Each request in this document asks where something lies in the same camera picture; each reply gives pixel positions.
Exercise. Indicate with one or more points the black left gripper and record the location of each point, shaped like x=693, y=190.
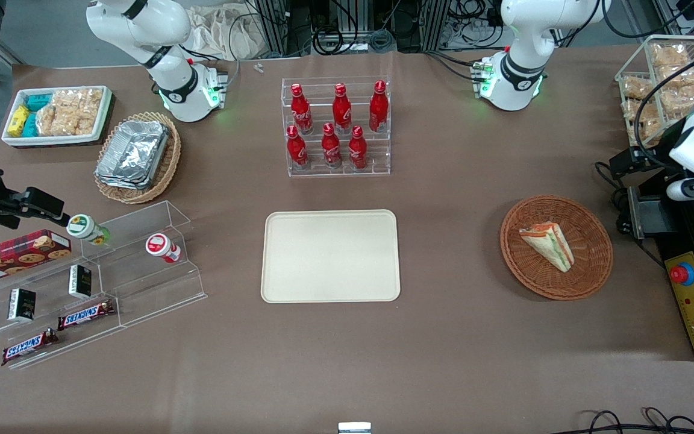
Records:
x=652, y=158

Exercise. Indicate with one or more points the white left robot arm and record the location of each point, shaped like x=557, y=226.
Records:
x=522, y=36

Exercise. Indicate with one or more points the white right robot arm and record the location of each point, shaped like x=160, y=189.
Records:
x=142, y=30

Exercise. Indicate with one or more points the brown wicker basket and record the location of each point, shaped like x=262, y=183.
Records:
x=588, y=265

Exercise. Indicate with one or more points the wrapped triangle sandwich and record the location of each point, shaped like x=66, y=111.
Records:
x=549, y=246

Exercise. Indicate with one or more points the aluminium foil tray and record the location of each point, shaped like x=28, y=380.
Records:
x=133, y=154

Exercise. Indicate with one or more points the light wicker basket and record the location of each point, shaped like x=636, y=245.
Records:
x=169, y=163

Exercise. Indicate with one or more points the beige plastic tray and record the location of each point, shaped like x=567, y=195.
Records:
x=330, y=256

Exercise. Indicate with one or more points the clear bag of crackers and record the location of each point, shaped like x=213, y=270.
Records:
x=681, y=77
x=637, y=88
x=79, y=99
x=670, y=55
x=681, y=101
x=64, y=123
x=645, y=120

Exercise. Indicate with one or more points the red tartan cookie box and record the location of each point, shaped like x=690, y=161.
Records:
x=15, y=256

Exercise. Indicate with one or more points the grey metal box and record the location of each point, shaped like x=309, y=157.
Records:
x=653, y=218

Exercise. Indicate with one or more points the green lid yogurt bottle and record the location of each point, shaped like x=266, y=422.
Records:
x=85, y=228

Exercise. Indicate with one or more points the white rectangular plastic bin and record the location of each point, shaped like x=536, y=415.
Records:
x=58, y=140

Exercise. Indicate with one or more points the teal snack packet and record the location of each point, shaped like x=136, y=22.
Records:
x=30, y=125
x=39, y=100

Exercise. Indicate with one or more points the yellow snack packet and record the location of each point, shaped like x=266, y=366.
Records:
x=18, y=120

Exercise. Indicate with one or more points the small black box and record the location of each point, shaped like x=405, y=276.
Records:
x=80, y=281
x=21, y=304

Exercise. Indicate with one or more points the clear acrylic snack bin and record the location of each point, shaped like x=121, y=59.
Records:
x=624, y=66

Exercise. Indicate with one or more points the clear acrylic stepped riser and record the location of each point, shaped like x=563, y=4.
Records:
x=142, y=289
x=52, y=307

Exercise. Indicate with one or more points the Snickers chocolate bar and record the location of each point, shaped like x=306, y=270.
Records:
x=29, y=347
x=86, y=314

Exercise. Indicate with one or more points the red emergency stop button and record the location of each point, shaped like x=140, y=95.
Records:
x=679, y=274

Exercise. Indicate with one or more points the red lid yogurt bottle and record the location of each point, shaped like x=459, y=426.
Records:
x=162, y=247

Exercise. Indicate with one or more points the red cola bottle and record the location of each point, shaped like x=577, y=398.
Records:
x=341, y=110
x=378, y=108
x=296, y=150
x=357, y=149
x=331, y=147
x=300, y=111

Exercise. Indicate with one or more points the white crumpled cloth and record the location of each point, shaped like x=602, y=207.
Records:
x=220, y=33

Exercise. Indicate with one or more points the clear acrylic bottle rack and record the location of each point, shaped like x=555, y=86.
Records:
x=335, y=170

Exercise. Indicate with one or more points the small white grey device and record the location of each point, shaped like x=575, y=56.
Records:
x=354, y=428

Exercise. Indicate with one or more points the aluminium frame rack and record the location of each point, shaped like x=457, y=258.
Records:
x=271, y=24

